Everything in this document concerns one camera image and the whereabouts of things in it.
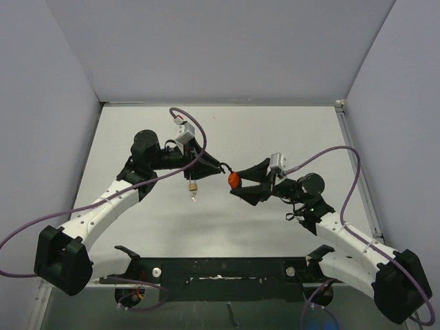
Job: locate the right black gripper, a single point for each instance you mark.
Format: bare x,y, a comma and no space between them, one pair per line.
254,193

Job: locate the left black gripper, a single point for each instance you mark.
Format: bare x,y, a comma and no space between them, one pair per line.
204,166

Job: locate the orange black padlock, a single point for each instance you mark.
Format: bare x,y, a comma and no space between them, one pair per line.
234,180

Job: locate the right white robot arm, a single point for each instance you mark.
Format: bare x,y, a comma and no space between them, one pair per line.
395,280

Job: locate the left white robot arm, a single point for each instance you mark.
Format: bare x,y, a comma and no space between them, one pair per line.
63,255

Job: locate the left brass padlock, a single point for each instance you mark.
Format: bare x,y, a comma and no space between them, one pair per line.
192,185

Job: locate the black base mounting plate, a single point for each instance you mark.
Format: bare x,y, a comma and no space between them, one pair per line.
213,279

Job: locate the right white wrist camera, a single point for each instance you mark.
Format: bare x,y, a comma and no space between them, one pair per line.
277,165

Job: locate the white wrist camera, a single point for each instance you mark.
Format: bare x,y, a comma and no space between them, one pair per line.
277,165
185,132

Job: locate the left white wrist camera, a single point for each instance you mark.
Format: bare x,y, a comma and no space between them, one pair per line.
185,132

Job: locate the aluminium frame rail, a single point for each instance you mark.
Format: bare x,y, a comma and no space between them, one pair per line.
367,199

